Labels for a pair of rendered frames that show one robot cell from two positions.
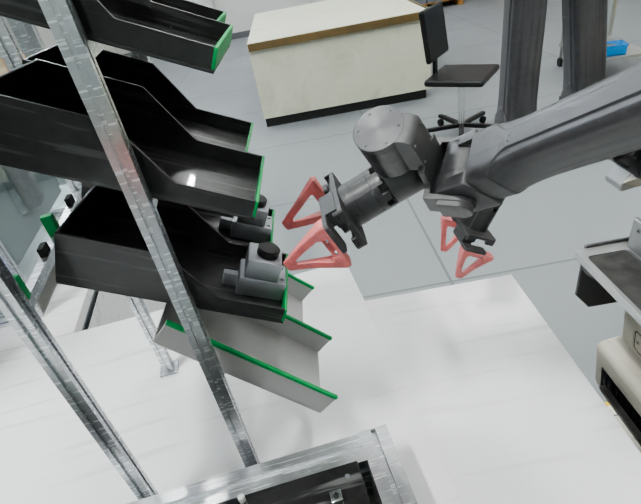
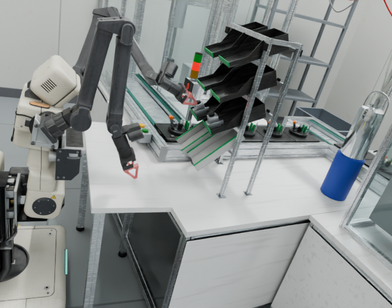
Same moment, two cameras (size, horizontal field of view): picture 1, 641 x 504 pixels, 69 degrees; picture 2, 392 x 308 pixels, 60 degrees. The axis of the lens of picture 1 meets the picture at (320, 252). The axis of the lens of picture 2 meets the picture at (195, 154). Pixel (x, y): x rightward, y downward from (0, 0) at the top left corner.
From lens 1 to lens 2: 2.15 m
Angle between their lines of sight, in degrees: 115
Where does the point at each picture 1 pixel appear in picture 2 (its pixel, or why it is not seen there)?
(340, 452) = (172, 145)
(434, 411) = (143, 168)
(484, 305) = (113, 195)
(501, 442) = not seen: hidden behind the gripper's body
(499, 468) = not seen: hidden behind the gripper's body
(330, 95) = not seen: outside the picture
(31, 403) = (290, 190)
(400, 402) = (155, 172)
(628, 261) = (70, 143)
